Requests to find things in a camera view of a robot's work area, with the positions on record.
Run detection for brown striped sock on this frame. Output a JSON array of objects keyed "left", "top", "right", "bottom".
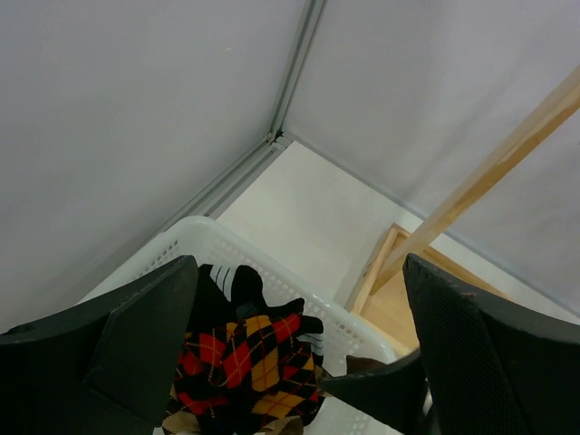
[{"left": 314, "top": 355, "right": 386, "bottom": 388}]

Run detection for brown argyle sock in basket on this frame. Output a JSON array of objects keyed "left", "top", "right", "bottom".
[{"left": 159, "top": 400, "right": 305, "bottom": 434}]

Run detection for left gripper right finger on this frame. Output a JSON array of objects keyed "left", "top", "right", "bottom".
[{"left": 321, "top": 254, "right": 579, "bottom": 434}]

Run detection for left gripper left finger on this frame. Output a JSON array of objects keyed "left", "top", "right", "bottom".
[{"left": 1, "top": 256, "right": 198, "bottom": 434}]

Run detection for white plastic basket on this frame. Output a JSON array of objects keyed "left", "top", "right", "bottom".
[{"left": 76, "top": 215, "right": 427, "bottom": 435}]

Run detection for black white striped sock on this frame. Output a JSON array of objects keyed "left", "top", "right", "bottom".
[{"left": 179, "top": 265, "right": 324, "bottom": 373}]

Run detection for wooden clothes rack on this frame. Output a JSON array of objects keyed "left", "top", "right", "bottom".
[{"left": 348, "top": 69, "right": 579, "bottom": 356}]

